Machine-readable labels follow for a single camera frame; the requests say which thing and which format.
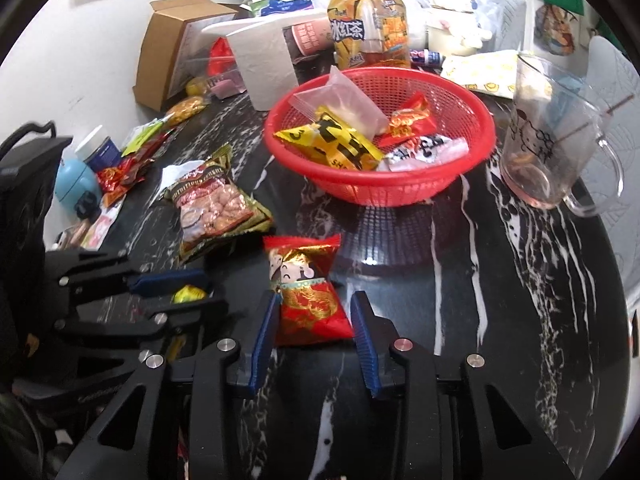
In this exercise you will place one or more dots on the red gold small packet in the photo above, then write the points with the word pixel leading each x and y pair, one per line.
pixel 114 177

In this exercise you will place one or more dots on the yellow black snack packet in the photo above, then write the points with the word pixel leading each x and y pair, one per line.
pixel 330 142

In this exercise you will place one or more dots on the blue round humidifier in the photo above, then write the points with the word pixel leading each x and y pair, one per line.
pixel 75 182

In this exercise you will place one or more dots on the pink block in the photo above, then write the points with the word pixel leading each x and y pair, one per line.
pixel 225 89

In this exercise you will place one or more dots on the red cartoon snack packet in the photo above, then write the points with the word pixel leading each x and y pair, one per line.
pixel 305 295

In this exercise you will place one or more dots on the pink printed leaflet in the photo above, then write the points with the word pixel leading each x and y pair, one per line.
pixel 105 220

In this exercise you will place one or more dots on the glass mug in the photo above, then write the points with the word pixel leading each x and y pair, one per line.
pixel 555 145

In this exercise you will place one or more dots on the green snack packet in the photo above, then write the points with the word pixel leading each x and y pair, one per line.
pixel 142 136

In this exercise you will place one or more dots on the red bag with label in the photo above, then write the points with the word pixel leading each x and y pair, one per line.
pixel 220 57

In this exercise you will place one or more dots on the cardboard box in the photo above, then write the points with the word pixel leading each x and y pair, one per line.
pixel 170 50

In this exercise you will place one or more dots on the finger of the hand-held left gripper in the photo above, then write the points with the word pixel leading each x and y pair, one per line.
pixel 165 281
pixel 150 321

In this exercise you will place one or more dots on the iced tea bottle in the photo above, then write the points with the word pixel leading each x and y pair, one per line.
pixel 367 20

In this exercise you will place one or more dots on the white-lidded dark blue jar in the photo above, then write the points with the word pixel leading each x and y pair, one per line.
pixel 97 149

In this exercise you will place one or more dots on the dark red slim packet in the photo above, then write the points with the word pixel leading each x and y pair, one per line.
pixel 150 152

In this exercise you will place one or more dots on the white snack packet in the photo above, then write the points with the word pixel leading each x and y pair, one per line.
pixel 425 152

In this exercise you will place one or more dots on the patterned cloth bag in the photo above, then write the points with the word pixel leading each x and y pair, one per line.
pixel 555 25

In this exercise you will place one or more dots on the white plush toy bag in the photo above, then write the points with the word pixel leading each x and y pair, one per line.
pixel 450 15

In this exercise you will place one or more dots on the yellow corn snack packet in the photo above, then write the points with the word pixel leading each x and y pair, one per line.
pixel 187 107

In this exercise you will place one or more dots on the clear plastic container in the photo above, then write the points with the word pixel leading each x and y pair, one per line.
pixel 220 72

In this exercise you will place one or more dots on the small yellow snack packet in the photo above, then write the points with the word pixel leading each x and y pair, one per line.
pixel 189 294

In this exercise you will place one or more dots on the pink paper cup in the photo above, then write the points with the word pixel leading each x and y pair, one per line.
pixel 312 37

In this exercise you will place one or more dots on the clear snack pouch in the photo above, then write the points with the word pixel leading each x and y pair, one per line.
pixel 350 105

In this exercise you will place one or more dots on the silver snack packet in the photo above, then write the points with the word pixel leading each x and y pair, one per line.
pixel 172 175

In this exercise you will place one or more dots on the brown nut snack packet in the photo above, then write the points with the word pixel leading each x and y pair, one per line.
pixel 215 205

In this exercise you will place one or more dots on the clear plastic bag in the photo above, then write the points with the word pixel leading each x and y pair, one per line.
pixel 502 5

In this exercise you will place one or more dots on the yellow lemon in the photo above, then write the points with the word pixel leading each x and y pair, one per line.
pixel 196 86

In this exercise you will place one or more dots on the red plastic basket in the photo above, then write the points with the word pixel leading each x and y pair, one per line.
pixel 380 185

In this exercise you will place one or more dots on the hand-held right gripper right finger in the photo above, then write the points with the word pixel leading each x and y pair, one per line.
pixel 367 347

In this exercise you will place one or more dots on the white green package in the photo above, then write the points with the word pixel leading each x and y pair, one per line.
pixel 260 2

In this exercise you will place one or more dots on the blue tissue pack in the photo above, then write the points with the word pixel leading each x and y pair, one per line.
pixel 285 7

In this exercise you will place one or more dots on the white foam board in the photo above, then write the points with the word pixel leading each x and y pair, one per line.
pixel 240 24

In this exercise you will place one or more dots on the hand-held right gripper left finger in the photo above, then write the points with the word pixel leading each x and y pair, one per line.
pixel 262 345

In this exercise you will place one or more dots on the red orange snack packet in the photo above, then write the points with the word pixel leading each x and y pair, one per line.
pixel 410 117

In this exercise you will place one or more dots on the yellow smiley pouch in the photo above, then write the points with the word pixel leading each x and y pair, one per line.
pixel 480 75

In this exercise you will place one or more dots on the white paper roll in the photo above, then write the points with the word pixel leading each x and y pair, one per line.
pixel 265 67

